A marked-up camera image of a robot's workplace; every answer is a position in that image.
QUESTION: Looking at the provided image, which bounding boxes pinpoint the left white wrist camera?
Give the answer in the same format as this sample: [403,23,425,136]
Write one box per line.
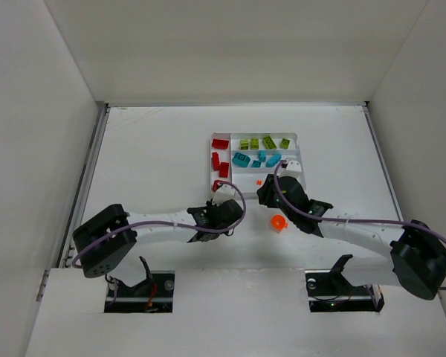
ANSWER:
[211,184,236,205]

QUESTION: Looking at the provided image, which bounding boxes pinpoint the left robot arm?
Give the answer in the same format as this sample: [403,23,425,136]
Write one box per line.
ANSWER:
[71,199,247,278]

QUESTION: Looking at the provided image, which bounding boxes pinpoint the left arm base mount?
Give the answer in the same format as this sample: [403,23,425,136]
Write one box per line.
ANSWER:
[103,256,175,314]

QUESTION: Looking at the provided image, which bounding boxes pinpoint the green lego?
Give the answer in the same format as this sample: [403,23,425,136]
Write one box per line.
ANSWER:
[280,138,291,149]

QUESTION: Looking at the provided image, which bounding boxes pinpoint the teal rounded lego brick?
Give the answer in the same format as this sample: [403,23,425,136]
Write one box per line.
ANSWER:
[232,152,251,168]

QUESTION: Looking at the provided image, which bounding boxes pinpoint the red arch lego brick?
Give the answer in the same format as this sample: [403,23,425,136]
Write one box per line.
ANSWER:
[219,162,230,179]

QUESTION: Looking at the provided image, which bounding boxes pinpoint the red wedge lego brick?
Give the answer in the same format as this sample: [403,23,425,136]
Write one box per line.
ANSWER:
[211,138,230,150]

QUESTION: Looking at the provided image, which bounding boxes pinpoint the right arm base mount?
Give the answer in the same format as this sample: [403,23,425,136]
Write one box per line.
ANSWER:
[305,254,385,313]

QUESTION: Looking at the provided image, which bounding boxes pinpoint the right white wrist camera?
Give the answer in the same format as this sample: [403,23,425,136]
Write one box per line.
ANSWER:
[279,160,303,179]

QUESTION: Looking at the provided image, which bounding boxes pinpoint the red flower lego brick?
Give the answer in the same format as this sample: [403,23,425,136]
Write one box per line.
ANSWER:
[211,179,226,192]

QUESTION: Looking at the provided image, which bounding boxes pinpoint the teal stepped lego brick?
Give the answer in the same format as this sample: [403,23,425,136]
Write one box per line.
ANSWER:
[265,152,282,167]

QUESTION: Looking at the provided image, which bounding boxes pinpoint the small green lego brick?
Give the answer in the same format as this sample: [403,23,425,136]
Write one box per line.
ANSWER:
[239,139,249,150]

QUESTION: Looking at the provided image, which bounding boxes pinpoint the white compartment tray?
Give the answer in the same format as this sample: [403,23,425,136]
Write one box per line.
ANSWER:
[209,132,303,199]

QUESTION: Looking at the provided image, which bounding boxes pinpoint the orange round lego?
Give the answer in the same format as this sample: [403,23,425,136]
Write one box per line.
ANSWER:
[271,215,288,232]

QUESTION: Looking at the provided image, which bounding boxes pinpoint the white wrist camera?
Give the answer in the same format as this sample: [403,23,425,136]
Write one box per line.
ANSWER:
[279,160,303,179]
[211,184,236,205]

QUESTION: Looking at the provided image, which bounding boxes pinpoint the red slope lego brick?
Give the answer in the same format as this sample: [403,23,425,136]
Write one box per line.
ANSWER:
[211,152,221,171]

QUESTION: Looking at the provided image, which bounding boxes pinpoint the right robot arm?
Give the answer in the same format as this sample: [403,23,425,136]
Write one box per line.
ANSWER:
[256,174,446,300]

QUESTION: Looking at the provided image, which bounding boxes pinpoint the green square lego brick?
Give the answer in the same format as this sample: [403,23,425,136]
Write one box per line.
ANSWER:
[249,138,259,150]

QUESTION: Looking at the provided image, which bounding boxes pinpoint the teal square lego brick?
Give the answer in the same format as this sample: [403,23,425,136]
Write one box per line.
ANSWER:
[258,150,266,162]

